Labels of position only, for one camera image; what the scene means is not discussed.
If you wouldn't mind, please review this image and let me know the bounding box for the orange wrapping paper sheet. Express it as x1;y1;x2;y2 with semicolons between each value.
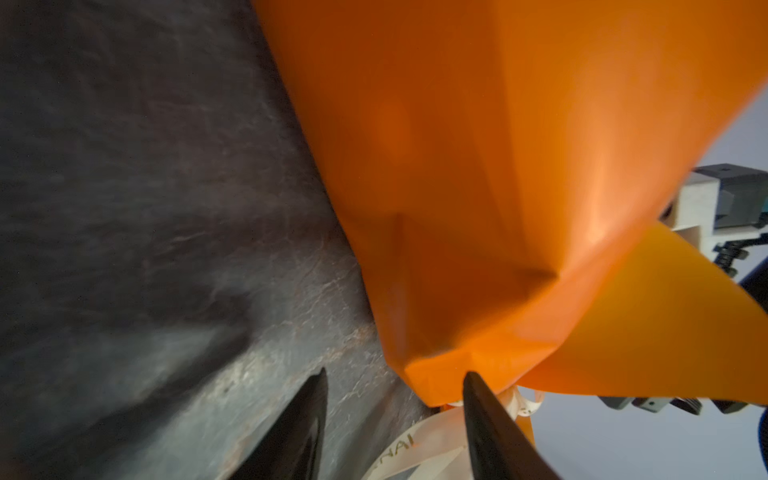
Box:
251;0;768;409

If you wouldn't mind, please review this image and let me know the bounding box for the white printed ribbon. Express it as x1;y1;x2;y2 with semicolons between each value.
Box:
363;386;543;479

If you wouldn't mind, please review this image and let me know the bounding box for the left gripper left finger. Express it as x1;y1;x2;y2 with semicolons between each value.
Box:
230;369;328;480

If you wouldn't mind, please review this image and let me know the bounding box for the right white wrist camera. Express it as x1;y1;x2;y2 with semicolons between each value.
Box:
660;164;767;260

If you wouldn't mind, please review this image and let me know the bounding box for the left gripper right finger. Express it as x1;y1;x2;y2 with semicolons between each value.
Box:
463;371;559;480

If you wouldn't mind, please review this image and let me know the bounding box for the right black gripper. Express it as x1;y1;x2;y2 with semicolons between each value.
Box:
599;396;747;416

